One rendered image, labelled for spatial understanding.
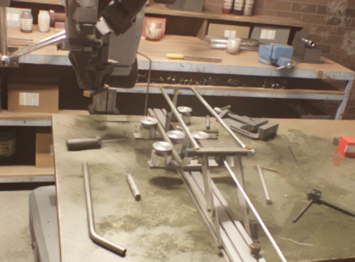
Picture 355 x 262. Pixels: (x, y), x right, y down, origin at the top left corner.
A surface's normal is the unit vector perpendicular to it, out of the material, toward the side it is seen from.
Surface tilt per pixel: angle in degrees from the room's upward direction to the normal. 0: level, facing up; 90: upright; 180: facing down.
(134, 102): 90
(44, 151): 90
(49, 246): 0
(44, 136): 92
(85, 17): 60
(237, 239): 0
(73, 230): 0
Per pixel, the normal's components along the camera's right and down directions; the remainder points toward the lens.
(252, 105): 0.26, 0.42
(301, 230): 0.13, -0.91
